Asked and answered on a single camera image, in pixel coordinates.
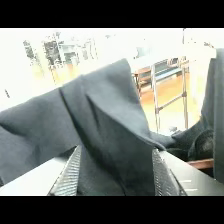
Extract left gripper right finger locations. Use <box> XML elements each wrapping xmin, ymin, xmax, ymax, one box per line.
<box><xmin>151</xmin><ymin>148</ymin><xmax>188</xmax><ymax>197</ymax></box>

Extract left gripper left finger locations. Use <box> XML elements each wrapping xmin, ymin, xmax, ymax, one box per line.
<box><xmin>49</xmin><ymin>144</ymin><xmax>83</xmax><ymax>197</ymax></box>

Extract black garment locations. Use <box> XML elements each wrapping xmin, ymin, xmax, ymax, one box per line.
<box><xmin>0</xmin><ymin>48</ymin><xmax>224</xmax><ymax>197</ymax></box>

